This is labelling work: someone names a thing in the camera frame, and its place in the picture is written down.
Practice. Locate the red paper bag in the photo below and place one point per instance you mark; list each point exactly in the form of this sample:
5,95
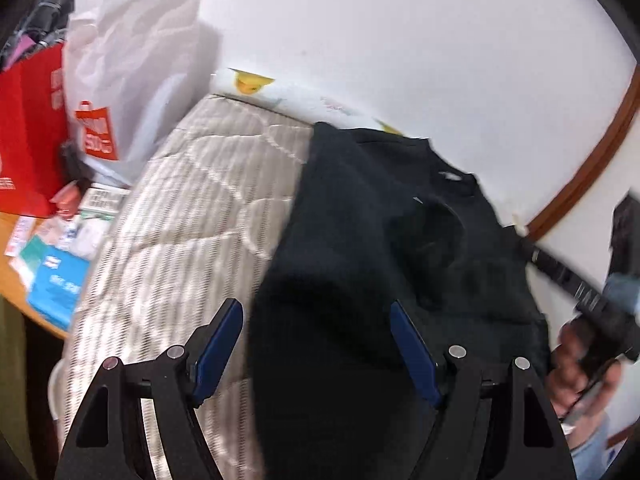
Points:
30,135

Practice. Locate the small red packet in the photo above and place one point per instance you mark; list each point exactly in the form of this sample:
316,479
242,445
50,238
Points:
66,199

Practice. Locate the striped quilted mattress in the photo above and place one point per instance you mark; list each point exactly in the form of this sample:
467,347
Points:
190,220

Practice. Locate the person's right forearm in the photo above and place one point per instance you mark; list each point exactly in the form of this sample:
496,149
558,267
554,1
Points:
592,460

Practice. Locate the blue cardboard box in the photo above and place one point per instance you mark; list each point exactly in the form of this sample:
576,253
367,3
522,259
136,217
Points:
56,290

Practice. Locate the striped white box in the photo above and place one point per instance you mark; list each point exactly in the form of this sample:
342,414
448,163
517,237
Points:
102,200

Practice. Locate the black garment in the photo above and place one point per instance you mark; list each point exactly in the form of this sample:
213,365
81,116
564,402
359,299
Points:
340,260

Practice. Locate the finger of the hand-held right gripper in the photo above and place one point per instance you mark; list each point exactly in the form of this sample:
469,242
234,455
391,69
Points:
560,272

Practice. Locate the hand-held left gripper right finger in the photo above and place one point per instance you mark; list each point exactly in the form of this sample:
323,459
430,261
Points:
412,350

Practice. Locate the brown wooden door frame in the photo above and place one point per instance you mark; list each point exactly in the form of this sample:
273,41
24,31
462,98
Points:
590,165

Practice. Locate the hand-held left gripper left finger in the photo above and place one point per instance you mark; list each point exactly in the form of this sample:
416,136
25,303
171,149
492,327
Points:
220,345

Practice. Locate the white plastic shopping bag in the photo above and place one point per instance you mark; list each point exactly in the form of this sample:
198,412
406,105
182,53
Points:
130,60

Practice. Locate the duck print bed bumper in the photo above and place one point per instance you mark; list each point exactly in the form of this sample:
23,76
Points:
246,82

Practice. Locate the person's right hand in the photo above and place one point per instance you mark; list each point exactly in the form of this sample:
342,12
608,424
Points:
570,370

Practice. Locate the olive green cloth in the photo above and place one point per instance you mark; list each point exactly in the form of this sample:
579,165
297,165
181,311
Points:
15,385

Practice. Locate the dark clothes pile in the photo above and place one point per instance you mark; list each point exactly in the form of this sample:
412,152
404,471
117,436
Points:
42,20

